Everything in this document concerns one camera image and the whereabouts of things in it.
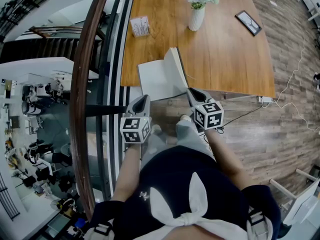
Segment brown wooden handrail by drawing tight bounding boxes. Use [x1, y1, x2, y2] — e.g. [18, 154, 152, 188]
[68, 0, 116, 222]

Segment grey backpack strap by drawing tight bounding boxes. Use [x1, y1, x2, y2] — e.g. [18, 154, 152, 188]
[246, 207, 273, 240]
[92, 221, 115, 237]

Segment person's dark navy shirt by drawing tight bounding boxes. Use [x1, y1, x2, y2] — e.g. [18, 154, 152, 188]
[87, 145, 283, 240]

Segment dark wooden staircase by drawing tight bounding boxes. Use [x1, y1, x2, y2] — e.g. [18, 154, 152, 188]
[0, 25, 107, 60]

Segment black metal railing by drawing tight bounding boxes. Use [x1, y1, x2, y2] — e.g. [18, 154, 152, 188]
[84, 0, 139, 202]

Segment white box of bottles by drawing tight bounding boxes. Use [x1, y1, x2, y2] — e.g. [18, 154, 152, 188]
[129, 15, 151, 38]

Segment white table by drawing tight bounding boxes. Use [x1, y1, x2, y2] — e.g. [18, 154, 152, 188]
[268, 168, 320, 227]

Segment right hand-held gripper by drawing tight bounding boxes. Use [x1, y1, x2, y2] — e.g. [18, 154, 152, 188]
[187, 88, 225, 131]

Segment white cable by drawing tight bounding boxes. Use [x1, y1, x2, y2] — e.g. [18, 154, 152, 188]
[269, 42, 320, 135]

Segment white knotted cloth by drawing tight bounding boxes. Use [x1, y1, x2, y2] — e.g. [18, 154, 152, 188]
[148, 171, 250, 240]

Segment white desk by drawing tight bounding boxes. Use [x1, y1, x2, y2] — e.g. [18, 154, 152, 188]
[274, 0, 320, 22]

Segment person's left forearm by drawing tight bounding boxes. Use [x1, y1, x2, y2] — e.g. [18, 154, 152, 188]
[111, 141, 144, 203]

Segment black cable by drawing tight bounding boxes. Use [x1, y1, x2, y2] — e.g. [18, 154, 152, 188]
[217, 103, 263, 135]

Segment person's right forearm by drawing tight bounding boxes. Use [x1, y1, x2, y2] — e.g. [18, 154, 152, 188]
[204, 128, 245, 192]

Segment white ribbed vase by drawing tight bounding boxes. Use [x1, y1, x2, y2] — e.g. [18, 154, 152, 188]
[187, 5, 206, 32]

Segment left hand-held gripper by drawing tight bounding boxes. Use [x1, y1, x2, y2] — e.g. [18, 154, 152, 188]
[119, 95, 152, 144]

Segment person's grey trousers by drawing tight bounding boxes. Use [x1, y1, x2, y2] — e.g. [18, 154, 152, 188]
[141, 120, 216, 165]

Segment white book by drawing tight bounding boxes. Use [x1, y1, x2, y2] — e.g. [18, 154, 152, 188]
[136, 46, 191, 102]

